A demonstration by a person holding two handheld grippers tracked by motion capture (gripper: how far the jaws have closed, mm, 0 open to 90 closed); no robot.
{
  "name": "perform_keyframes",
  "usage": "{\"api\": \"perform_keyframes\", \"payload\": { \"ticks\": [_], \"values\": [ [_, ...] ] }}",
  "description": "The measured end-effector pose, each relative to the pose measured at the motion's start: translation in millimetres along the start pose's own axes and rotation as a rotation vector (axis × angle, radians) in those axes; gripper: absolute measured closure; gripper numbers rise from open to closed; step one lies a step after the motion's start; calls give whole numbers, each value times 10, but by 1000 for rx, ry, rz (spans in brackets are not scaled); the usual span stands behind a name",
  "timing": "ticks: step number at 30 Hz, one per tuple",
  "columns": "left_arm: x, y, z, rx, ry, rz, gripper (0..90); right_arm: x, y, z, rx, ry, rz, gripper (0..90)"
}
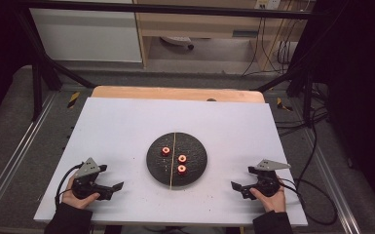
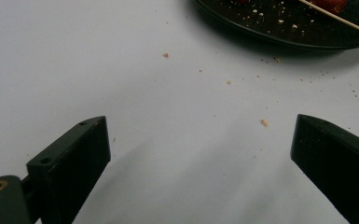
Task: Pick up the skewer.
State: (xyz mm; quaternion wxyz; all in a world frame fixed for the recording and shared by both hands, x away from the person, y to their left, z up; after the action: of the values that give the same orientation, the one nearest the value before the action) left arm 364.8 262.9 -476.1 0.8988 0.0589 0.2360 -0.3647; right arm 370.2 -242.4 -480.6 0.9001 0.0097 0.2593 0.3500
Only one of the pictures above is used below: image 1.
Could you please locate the person's right hand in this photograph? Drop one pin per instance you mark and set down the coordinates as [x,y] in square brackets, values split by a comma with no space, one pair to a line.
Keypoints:
[274,203]

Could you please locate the white wall socket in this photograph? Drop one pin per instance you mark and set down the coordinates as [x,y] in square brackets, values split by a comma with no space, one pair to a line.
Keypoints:
[268,4]

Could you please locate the black metal frame strut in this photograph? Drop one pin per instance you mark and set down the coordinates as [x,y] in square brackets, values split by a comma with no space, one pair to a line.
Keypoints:
[307,91]
[37,87]

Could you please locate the white cabinet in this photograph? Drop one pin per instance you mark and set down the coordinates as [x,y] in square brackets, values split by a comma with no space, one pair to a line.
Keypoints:
[87,35]

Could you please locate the person's left hand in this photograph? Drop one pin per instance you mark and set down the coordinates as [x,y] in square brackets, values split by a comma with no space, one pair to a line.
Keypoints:
[74,202]

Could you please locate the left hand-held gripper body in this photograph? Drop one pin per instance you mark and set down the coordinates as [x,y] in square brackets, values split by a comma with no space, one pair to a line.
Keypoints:
[85,182]

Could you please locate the white chair base with wheel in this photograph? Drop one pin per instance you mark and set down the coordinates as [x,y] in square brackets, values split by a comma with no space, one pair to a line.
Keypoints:
[177,40]

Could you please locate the wooden table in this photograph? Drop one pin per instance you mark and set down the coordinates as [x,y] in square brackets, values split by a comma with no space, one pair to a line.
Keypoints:
[162,93]

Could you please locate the white board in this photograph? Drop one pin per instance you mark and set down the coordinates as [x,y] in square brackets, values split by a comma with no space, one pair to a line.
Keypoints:
[110,130]

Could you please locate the aluminium rail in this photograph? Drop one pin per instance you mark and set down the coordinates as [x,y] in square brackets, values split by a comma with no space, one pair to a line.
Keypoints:
[331,182]
[19,149]

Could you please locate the black metal frame bar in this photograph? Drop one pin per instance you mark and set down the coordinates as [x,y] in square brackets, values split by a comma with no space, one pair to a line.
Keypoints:
[175,8]

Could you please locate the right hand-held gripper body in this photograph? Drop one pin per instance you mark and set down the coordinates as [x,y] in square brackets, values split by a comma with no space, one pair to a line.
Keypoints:
[268,182]

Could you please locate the black round plate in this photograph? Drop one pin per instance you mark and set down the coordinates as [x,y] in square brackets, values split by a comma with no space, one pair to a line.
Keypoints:
[191,146]

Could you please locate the yellow black tape strip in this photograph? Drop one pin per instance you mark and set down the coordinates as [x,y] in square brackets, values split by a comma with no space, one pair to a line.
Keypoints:
[73,99]
[283,104]

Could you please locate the light wooden desk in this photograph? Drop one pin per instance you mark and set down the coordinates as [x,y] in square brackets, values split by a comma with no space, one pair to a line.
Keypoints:
[201,24]

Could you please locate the thin wooden skewer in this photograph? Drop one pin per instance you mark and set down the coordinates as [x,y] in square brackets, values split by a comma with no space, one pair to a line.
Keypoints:
[172,162]

